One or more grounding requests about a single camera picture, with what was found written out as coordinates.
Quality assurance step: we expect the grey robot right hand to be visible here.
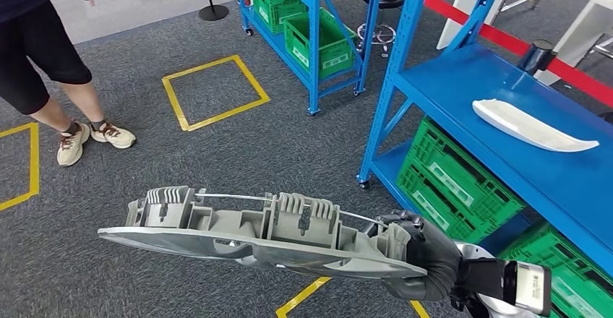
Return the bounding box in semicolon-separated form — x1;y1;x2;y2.
364;209;465;304

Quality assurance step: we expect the grey plastic wheel hubcap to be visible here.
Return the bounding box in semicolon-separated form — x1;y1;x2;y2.
97;185;429;280

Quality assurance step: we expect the white plastic car part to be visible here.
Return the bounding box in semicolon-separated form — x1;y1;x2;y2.
472;98;601;153

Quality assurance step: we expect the blue metal shelf rack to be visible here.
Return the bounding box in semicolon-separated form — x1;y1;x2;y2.
356;0;613;318
233;0;387;116

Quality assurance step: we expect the green plastic crate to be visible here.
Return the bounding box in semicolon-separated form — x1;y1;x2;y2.
396;116;526;245
247;0;309;35
497;222;613;318
283;8;358;80

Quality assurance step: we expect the person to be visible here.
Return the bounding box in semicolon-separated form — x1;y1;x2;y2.
0;0;137;168

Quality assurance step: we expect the beige sneaker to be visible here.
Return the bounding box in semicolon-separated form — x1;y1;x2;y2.
56;123;92;168
90;121;137;150

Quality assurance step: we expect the red barrier belt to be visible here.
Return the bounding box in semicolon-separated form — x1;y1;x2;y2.
378;0;613;108

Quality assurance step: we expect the white table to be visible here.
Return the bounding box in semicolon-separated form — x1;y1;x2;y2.
437;0;520;51
533;0;613;87

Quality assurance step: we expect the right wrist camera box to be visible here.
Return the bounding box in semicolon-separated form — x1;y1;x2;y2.
459;257;552;318

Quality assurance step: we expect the black stanchion post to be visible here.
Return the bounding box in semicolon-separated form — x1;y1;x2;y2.
518;39;557;76

